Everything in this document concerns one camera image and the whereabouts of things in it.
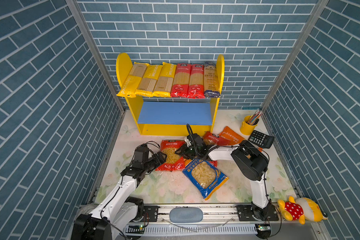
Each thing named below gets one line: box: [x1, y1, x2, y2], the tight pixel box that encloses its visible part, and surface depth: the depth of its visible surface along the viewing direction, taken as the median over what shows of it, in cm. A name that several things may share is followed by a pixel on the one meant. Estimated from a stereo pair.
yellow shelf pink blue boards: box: [116, 52, 135, 95], surface depth 72 cm
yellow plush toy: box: [277, 196, 329, 225], surface depth 71 cm
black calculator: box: [248, 130, 275, 149], surface depth 104 cm
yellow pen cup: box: [240, 115, 258, 136], surface depth 106 cm
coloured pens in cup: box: [246, 108, 262, 125], surface depth 101 cm
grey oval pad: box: [169, 207, 204, 224], surface depth 72 cm
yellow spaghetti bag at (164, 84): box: [152, 62, 177, 98], surface depth 77 cm
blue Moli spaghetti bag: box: [204, 61, 221, 98], surface depth 76 cm
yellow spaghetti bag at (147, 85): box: [135, 64, 163, 97], surface depth 77 cm
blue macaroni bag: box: [182, 159, 230, 201], surface depth 84 cm
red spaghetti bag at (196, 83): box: [187, 64, 205, 99], surface depth 75 cm
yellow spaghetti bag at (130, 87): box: [116, 62, 149, 98], surface depth 77 cm
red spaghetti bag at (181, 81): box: [171, 63, 192, 98], surface depth 76 cm
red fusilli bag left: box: [155, 139, 186, 171], surface depth 90 cm
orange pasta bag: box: [219, 126, 245, 146], surface depth 101 cm
